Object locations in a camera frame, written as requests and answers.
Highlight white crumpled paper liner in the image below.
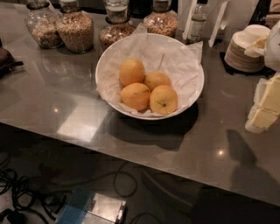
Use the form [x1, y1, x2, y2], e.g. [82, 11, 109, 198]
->
[96, 23, 204, 118]

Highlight glass jar far left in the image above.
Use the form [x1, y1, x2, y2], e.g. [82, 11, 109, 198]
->
[24, 0, 63, 49]

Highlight white stand legs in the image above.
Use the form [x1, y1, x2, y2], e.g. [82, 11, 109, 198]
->
[178, 0, 229, 47]

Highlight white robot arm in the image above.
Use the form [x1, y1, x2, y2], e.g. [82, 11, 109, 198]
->
[245, 21, 280, 133]

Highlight black tray under plates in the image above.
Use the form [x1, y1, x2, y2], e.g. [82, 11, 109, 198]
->
[220, 52, 276, 78]

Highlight stack of white plates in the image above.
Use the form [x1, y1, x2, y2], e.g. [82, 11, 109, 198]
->
[224, 24, 270, 73]

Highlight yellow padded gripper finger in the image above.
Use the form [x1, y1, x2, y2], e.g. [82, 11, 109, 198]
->
[245, 73, 280, 133]

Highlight glass jar back right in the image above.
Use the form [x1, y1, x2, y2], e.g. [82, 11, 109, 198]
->
[143, 0, 179, 38]

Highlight orange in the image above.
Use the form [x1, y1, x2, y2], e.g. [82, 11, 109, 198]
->
[143, 72, 172, 91]
[121, 83, 151, 111]
[119, 58, 145, 87]
[150, 85, 178, 115]

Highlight black cables on floor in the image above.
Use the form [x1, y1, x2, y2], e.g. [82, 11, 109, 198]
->
[0, 151, 165, 224]

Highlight blue and silver floor box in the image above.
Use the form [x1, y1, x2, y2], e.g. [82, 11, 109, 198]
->
[56, 189, 126, 224]

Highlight white ceramic bowl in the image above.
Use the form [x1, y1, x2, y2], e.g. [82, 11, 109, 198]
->
[94, 32, 206, 121]

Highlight glass jar with dark cereal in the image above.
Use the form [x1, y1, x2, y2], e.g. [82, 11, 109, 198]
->
[99, 0, 135, 50]

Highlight dark brown object left edge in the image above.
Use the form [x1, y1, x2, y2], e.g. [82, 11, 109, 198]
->
[0, 39, 24, 77]

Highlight glass jar of grains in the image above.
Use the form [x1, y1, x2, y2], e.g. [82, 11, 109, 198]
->
[55, 0, 94, 53]

